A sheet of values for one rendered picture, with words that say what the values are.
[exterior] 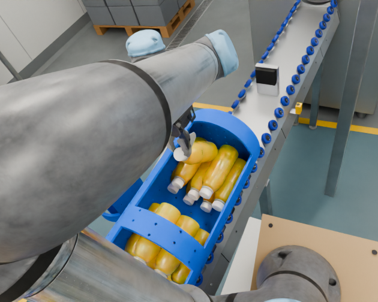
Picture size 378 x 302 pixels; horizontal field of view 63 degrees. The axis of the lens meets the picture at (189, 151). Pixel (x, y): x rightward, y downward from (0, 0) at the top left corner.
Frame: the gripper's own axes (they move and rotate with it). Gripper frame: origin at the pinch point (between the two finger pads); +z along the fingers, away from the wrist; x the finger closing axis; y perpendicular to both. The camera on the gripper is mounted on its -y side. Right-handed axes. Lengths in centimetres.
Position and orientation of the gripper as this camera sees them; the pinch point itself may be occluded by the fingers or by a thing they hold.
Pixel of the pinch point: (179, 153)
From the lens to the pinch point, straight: 86.8
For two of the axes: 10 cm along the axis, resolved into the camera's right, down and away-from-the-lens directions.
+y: 4.8, -7.4, 4.7
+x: -8.5, -2.5, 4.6
